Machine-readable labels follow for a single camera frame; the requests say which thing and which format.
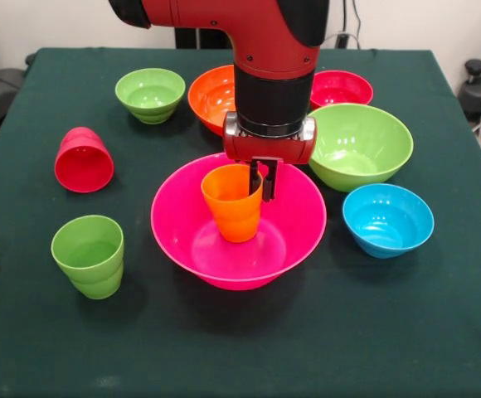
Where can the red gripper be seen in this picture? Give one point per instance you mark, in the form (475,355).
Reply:
(271,149)

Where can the orange cup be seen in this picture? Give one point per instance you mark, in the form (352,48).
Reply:
(232,211)

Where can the large pink bowl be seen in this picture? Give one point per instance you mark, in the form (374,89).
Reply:
(240,261)

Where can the red cup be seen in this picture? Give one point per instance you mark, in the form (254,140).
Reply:
(84,168)

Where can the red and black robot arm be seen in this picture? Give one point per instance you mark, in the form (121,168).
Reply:
(273,54)

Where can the large orange bowl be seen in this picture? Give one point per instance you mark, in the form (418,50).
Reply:
(211,97)

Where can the large green bowl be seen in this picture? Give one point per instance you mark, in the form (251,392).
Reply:
(360,141)

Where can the small red bowl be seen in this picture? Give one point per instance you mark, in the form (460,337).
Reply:
(340,89)

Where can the small blue bowl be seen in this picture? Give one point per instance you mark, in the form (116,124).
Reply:
(385,224)

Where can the small green bowl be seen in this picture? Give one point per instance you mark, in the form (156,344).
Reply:
(149,93)

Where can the black power plug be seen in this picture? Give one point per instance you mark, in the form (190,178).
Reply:
(342,40)

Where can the dark green tablecloth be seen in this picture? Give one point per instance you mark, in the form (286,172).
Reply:
(240,340)

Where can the green cup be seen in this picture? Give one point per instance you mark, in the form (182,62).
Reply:
(87,257)

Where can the black office chair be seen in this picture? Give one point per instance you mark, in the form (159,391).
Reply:
(0,89)

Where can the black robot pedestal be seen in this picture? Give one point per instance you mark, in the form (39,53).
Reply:
(203,38)

